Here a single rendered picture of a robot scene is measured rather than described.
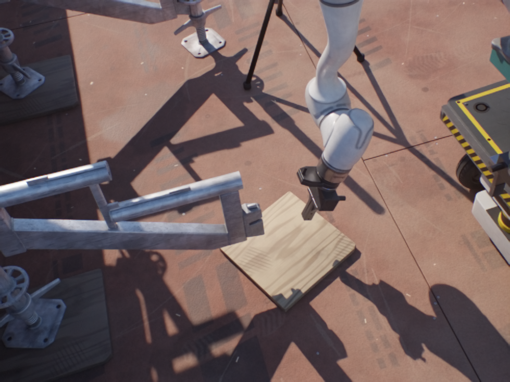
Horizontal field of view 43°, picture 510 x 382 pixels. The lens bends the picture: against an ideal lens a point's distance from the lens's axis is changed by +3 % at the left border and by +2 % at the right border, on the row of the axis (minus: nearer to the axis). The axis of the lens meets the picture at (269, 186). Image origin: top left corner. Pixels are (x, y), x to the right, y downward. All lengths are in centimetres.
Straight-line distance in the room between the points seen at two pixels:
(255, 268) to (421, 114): 85
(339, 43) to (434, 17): 135
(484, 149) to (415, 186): 37
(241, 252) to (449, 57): 114
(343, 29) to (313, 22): 134
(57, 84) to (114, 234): 111
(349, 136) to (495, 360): 70
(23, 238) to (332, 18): 90
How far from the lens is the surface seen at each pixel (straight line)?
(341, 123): 164
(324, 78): 168
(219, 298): 191
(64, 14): 307
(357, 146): 165
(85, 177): 152
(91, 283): 203
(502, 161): 145
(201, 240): 178
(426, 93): 242
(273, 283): 189
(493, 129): 187
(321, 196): 177
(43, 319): 201
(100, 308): 197
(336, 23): 138
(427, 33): 268
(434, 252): 198
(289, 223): 200
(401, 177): 214
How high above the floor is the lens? 165
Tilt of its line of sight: 51 degrees down
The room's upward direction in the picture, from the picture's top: 9 degrees counter-clockwise
